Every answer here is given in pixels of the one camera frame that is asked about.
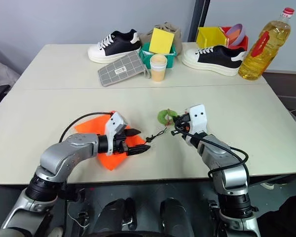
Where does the green tape roll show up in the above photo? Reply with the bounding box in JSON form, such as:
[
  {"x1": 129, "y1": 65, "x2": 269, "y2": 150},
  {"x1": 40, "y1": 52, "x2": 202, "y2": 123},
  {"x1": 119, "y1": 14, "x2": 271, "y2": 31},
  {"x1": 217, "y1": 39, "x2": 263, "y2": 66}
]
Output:
[{"x1": 157, "y1": 108, "x2": 179, "y2": 127}]

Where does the purple plastic bowl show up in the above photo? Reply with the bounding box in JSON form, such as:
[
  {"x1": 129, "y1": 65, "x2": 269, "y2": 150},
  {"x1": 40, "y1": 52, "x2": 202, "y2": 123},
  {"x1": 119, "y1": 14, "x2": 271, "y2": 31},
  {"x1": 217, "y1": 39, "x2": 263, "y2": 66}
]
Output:
[{"x1": 225, "y1": 23, "x2": 246, "y2": 47}]

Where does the grey checked fabric pouch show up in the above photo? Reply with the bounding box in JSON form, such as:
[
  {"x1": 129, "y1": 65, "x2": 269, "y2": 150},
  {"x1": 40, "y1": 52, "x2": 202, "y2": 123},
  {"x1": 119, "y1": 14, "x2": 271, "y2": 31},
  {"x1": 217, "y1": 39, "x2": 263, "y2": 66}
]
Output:
[{"x1": 97, "y1": 51, "x2": 150, "y2": 87}]

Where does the dark vertical post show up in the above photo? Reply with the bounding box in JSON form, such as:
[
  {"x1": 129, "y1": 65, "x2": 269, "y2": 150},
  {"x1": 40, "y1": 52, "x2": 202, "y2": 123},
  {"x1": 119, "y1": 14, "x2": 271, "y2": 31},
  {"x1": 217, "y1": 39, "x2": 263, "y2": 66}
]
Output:
[{"x1": 187, "y1": 0, "x2": 211, "y2": 42}]

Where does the yellow plastic box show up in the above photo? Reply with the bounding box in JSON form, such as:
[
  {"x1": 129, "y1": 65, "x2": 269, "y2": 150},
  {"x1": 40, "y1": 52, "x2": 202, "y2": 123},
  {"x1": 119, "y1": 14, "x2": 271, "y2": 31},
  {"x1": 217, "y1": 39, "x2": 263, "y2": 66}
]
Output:
[{"x1": 196, "y1": 26, "x2": 229, "y2": 49}]

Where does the red plastic bin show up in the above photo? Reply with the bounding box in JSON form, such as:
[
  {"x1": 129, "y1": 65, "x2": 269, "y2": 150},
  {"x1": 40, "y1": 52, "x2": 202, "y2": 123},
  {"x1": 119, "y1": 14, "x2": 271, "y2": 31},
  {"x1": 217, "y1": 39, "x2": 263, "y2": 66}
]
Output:
[{"x1": 219, "y1": 26, "x2": 250, "y2": 51}]

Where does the cooking oil bottle red cap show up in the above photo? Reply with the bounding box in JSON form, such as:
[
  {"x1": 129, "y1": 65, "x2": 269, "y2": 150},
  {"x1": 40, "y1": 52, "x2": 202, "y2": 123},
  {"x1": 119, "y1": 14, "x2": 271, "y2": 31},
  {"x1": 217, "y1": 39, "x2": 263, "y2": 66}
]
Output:
[{"x1": 238, "y1": 7, "x2": 296, "y2": 81}]

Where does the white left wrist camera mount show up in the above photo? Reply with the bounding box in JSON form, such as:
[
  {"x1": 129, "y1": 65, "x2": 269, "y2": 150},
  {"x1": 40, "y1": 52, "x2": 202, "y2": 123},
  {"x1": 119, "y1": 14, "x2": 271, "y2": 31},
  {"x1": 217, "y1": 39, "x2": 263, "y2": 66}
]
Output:
[{"x1": 104, "y1": 111, "x2": 128, "y2": 157}]

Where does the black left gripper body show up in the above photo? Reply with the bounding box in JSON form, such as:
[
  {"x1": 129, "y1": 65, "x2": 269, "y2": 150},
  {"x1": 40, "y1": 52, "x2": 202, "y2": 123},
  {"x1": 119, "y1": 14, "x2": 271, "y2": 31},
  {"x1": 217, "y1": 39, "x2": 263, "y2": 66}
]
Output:
[{"x1": 112, "y1": 130, "x2": 129, "y2": 156}]

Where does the dark rounded shape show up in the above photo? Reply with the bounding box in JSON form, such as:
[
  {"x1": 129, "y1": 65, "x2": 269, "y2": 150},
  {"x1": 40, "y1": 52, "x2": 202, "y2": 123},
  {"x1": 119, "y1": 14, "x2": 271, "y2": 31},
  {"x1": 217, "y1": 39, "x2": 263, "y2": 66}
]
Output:
[
  {"x1": 159, "y1": 197, "x2": 196, "y2": 237},
  {"x1": 98, "y1": 197, "x2": 137, "y2": 233}
]

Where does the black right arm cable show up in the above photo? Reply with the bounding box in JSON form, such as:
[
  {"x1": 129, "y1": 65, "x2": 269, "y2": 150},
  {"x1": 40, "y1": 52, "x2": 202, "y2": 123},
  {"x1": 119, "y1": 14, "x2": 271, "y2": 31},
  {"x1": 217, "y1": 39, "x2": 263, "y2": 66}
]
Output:
[{"x1": 175, "y1": 122, "x2": 250, "y2": 179}]

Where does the black pouch drawstring cord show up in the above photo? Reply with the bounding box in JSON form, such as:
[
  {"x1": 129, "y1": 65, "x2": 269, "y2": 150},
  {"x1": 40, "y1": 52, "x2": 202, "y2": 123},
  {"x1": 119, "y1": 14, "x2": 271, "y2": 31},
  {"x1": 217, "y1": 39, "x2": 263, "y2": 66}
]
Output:
[{"x1": 145, "y1": 127, "x2": 169, "y2": 144}]

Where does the black and white sneaker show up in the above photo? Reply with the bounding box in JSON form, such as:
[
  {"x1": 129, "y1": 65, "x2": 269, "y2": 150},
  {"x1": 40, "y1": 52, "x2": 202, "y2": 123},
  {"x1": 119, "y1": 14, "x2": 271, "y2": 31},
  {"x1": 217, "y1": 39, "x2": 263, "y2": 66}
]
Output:
[
  {"x1": 87, "y1": 29, "x2": 142, "y2": 64},
  {"x1": 182, "y1": 44, "x2": 248, "y2": 77}
]

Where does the orange fabric pouch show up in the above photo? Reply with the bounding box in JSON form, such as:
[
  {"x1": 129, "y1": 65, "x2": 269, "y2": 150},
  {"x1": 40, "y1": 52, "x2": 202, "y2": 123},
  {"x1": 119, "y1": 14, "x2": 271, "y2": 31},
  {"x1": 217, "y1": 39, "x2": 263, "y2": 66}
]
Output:
[{"x1": 74, "y1": 110, "x2": 147, "y2": 171}]

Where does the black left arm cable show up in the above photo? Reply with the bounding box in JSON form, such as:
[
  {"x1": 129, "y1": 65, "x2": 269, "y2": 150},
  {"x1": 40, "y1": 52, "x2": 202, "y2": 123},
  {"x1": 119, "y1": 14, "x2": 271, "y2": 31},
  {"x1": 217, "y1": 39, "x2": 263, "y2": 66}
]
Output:
[{"x1": 59, "y1": 112, "x2": 115, "y2": 144}]

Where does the yellow sponge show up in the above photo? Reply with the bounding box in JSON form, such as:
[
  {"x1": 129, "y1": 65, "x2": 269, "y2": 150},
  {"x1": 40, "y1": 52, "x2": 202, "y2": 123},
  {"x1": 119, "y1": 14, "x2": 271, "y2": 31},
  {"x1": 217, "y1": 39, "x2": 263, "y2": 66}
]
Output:
[{"x1": 148, "y1": 27, "x2": 176, "y2": 55}]

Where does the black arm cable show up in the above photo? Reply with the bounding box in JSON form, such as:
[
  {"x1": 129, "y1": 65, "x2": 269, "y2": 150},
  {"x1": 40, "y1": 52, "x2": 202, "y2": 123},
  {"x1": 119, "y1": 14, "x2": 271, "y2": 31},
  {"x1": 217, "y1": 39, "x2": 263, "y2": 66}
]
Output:
[
  {"x1": 175, "y1": 122, "x2": 250, "y2": 179},
  {"x1": 59, "y1": 112, "x2": 115, "y2": 144}
]

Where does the green plastic bin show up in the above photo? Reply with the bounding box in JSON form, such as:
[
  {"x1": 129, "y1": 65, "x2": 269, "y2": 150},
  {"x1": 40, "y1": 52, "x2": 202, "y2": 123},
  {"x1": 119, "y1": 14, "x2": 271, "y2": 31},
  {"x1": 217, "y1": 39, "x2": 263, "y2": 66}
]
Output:
[{"x1": 139, "y1": 42, "x2": 177, "y2": 70}]

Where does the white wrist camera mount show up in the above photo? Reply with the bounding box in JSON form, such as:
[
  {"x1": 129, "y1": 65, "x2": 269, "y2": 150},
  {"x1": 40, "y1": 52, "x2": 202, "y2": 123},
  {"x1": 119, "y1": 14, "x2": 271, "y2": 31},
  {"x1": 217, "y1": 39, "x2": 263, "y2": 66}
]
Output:
[
  {"x1": 104, "y1": 111, "x2": 128, "y2": 157},
  {"x1": 185, "y1": 104, "x2": 209, "y2": 139}
]

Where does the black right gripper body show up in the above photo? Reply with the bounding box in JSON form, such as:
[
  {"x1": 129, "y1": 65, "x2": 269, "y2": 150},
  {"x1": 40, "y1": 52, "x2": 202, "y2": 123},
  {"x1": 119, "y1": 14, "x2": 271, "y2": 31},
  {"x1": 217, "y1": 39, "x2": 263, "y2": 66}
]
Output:
[{"x1": 170, "y1": 112, "x2": 191, "y2": 136}]

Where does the grey crumpled cloth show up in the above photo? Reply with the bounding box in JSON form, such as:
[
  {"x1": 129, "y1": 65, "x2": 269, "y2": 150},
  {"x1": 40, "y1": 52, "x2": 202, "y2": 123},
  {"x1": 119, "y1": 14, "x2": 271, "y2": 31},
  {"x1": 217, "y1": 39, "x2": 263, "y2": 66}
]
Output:
[{"x1": 0, "y1": 52, "x2": 23, "y2": 92}]

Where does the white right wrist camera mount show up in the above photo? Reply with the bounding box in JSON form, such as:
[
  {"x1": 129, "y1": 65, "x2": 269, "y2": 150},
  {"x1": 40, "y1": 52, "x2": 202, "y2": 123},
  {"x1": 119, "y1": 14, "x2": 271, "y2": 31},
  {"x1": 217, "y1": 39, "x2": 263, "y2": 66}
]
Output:
[{"x1": 185, "y1": 104, "x2": 209, "y2": 139}]

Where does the beige cloth bag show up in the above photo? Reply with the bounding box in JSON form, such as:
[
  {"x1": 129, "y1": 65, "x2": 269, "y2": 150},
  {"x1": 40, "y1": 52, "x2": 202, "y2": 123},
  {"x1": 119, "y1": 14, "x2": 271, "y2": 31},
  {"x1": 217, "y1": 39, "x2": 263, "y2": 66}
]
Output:
[{"x1": 139, "y1": 21, "x2": 184, "y2": 56}]

